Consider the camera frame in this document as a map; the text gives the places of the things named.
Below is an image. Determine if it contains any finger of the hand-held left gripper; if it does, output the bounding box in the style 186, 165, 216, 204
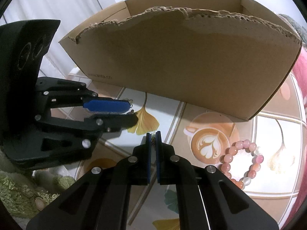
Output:
3, 112, 139, 171
35, 77, 134, 118

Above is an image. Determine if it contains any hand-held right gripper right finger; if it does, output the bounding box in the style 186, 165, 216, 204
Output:
155, 131, 280, 230

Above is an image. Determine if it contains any green fuzzy cloth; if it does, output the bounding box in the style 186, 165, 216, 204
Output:
0, 146, 77, 223

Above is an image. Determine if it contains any teal cloth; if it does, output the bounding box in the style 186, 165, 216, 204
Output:
278, 13, 307, 48

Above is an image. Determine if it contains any pink floral blanket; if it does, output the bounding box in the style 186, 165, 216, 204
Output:
290, 48, 307, 221

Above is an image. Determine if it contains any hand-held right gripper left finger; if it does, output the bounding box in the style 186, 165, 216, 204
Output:
26, 132, 152, 230

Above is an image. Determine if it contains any white curtain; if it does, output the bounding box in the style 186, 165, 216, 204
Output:
5, 0, 135, 77

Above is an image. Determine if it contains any brown cardboard box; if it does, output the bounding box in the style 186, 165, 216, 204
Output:
59, 0, 303, 122

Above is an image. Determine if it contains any pink bead bracelet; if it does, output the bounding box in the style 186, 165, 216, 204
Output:
218, 140, 265, 190

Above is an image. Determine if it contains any tile-print tablecloth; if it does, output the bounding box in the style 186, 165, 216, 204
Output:
34, 69, 307, 230

